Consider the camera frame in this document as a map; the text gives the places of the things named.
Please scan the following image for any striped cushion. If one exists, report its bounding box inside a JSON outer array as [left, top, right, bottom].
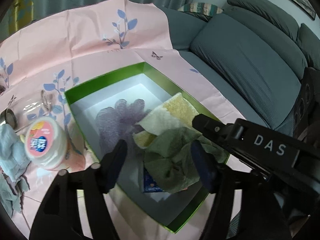
[[178, 2, 223, 22]]

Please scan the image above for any pink floral cloth sheet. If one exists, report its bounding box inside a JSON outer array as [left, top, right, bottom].
[[0, 0, 253, 240]]

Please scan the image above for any yellow white fluffy towel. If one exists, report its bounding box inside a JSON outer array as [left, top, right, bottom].
[[133, 93, 199, 149]]

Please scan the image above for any blue Tempo tissue pack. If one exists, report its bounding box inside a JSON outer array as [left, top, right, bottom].
[[143, 168, 164, 193]]

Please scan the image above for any grey green knitted cloth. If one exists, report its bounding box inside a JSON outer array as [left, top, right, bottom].
[[1, 173, 30, 218]]

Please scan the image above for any light blue plush elephant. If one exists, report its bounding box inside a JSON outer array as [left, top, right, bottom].
[[1, 124, 30, 182]]

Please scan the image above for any grey sofa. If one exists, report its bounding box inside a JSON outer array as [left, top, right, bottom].
[[163, 0, 319, 137]]

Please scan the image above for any purple mesh bath puff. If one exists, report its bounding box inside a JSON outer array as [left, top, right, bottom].
[[95, 99, 150, 156]]

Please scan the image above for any green cardboard box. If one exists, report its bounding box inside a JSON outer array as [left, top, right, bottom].
[[66, 62, 211, 233]]

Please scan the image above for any pink Wrigley's gum jar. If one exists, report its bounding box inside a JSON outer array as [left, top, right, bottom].
[[24, 116, 67, 170]]

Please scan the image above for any clear glass jar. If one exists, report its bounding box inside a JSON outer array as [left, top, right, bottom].
[[1, 89, 55, 132]]

